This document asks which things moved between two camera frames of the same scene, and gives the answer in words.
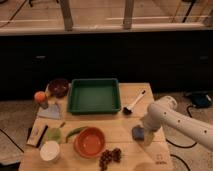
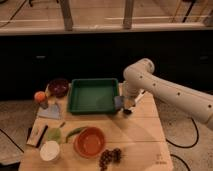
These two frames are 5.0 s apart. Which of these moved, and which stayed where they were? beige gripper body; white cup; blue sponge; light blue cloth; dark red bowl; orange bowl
Moved: blue sponge; beige gripper body
Stayed: orange bowl; dark red bowl; white cup; light blue cloth
